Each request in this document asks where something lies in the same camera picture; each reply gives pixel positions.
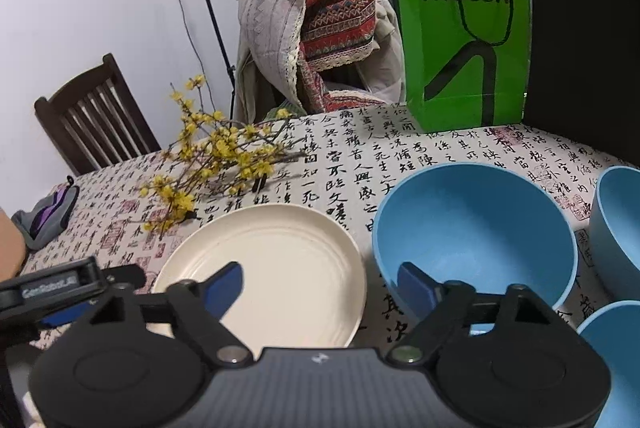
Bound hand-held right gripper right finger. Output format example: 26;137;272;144
387;260;568;366

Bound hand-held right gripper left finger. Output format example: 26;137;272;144
87;260;253;366

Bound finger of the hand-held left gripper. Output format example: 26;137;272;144
40;300;94;330
99;263;148;297

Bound cream round plate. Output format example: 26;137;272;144
151;204;367;349

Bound blue bowl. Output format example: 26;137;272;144
372;164;579;334
575;300;640;428
589;166;640;299

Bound pink suitcase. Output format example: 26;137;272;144
0;208;27;281

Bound grey purple pouch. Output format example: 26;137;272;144
11;178;81;251

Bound yellow flower branches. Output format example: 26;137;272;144
137;75;308;236

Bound dark wooden chair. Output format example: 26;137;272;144
34;52;162;176

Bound green paper bag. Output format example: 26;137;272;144
391;0;532;133

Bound black light stand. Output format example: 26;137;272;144
180;0;238;119

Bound red patterned throw blanket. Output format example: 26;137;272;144
235;0;396;113

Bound black paper bag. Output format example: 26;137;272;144
522;0;640;169

